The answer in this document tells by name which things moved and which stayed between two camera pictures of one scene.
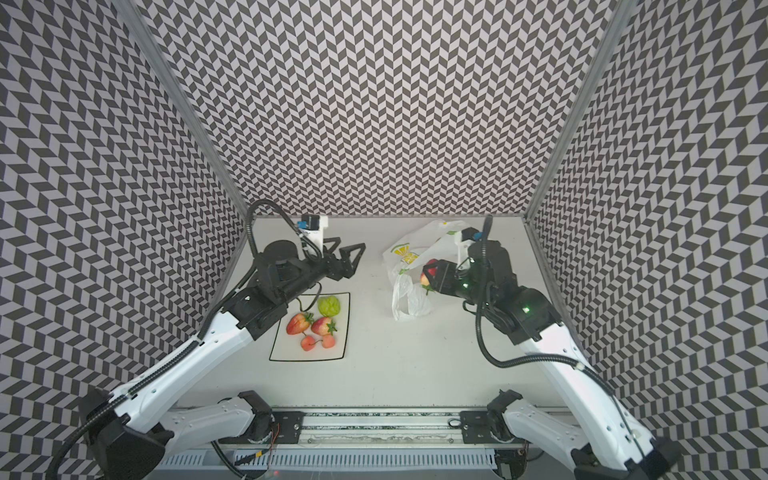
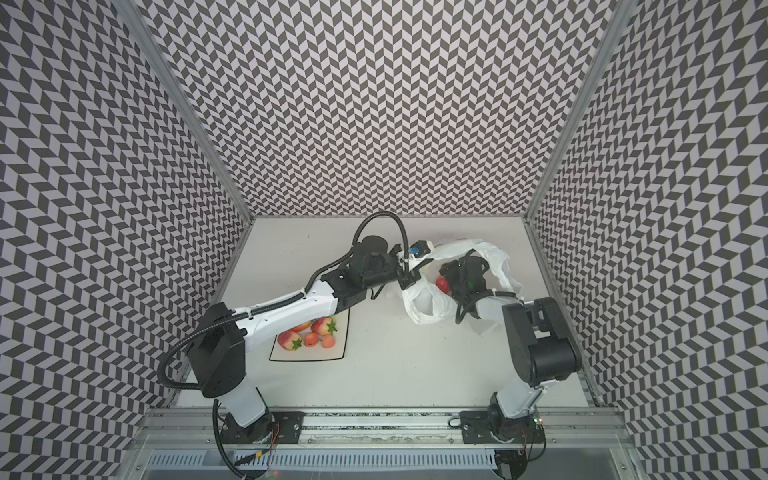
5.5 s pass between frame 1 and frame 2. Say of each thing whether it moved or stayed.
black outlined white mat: stayed
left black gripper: moved
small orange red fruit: stayed
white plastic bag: moved
